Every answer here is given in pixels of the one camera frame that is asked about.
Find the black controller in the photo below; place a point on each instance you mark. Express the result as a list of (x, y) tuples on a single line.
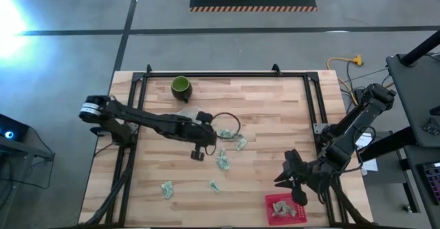
[(432, 128)]

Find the black device with blue light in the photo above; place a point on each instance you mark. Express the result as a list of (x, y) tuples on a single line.
[(15, 127)]

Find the black pole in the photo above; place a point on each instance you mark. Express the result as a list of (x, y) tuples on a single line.
[(423, 48)]

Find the green white packet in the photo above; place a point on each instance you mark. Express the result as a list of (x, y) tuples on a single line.
[(167, 190), (241, 143), (223, 133), (292, 212), (287, 207), (220, 163), (232, 135), (277, 208), (227, 163), (214, 186)]

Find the white paper sheet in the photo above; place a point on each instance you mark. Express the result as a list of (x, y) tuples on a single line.
[(365, 142)]

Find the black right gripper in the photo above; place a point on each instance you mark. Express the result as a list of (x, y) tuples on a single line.
[(302, 174)]

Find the dark mug green inside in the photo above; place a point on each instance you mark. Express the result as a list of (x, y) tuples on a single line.
[(181, 86)]

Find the red plastic basket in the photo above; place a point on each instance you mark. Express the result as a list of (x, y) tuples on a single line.
[(269, 218)]

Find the grey metal stand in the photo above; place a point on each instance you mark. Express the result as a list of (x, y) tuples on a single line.
[(34, 153)]

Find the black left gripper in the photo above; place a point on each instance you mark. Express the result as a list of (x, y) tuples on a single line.
[(205, 136)]

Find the black desk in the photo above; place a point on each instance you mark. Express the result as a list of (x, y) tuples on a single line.
[(416, 95)]

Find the clear plastic container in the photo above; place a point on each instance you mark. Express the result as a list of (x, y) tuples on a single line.
[(189, 113)]

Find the purple lit keyboard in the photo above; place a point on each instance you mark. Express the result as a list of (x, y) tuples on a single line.
[(434, 181)]

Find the black side table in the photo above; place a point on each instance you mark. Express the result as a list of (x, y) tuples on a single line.
[(416, 187)]

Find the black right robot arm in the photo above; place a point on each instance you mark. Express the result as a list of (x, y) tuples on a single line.
[(364, 108)]

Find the black metal table frame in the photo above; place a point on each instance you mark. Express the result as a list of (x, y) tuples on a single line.
[(223, 74)]

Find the black diagonal beam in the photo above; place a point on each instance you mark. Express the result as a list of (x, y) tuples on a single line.
[(388, 144)]

